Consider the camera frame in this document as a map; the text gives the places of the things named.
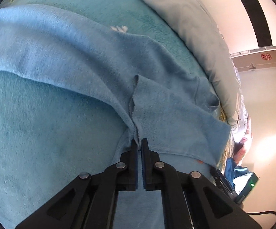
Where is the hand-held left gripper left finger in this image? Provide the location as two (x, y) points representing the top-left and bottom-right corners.
(15, 139), (138, 229)

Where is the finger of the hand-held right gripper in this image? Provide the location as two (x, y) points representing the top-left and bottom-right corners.
(210, 168), (236, 196)

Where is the light blue fleece garment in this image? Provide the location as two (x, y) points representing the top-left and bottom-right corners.
(0, 3), (231, 229)

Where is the pink cloth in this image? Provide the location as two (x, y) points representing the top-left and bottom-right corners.
(233, 114), (254, 166)

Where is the dark blue fleece garment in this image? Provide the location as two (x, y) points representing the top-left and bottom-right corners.
(225, 158), (251, 194)

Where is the white door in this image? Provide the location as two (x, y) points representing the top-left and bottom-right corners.
(232, 51), (276, 72)

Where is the black cable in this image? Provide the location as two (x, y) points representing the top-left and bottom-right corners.
(245, 210), (276, 217)

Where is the teal floral blanket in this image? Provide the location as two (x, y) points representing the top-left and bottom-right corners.
(0, 0), (234, 229)

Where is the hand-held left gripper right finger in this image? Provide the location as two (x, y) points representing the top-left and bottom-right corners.
(141, 138), (262, 229)

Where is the glossy white wardrobe black stripe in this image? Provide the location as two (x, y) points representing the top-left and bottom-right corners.
(183, 0), (276, 53)

